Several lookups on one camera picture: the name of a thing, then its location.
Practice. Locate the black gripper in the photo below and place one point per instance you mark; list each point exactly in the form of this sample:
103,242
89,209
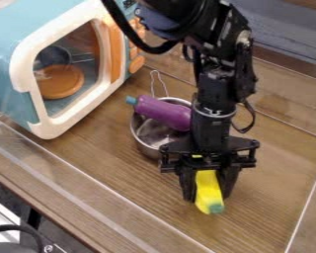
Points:
208,149

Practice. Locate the yellow toy banana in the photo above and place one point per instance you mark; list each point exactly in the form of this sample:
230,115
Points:
208,199

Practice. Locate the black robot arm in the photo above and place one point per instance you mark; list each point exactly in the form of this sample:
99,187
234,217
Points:
212,27

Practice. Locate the silver metal pot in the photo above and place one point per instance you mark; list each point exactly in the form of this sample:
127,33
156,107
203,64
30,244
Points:
151,134

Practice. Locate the purple toy eggplant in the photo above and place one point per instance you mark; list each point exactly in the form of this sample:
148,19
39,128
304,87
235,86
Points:
171,114

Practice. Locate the orange plate in microwave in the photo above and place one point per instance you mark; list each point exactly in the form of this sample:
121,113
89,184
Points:
59,81

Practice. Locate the blue toy microwave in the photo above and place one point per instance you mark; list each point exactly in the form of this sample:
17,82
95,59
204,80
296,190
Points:
68,32

